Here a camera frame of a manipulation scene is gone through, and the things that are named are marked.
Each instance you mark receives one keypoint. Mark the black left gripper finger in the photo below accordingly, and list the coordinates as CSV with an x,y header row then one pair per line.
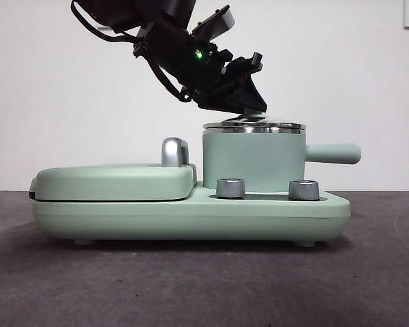
x,y
245,100

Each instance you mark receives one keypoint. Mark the glass lid with green knob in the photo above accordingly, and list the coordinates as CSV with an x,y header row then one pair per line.
x,y
255,125

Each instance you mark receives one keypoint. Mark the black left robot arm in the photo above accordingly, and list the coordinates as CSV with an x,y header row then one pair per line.
x,y
170,41

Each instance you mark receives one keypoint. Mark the silver control knob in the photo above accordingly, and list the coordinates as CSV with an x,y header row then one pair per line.
x,y
303,190
230,188

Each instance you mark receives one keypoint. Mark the green breakfast machine base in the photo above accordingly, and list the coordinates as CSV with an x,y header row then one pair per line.
x,y
191,218

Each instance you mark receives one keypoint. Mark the green hinged griddle cover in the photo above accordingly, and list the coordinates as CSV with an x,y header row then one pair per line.
x,y
112,180

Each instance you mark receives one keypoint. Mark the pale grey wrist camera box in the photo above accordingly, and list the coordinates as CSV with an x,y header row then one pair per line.
x,y
214,22

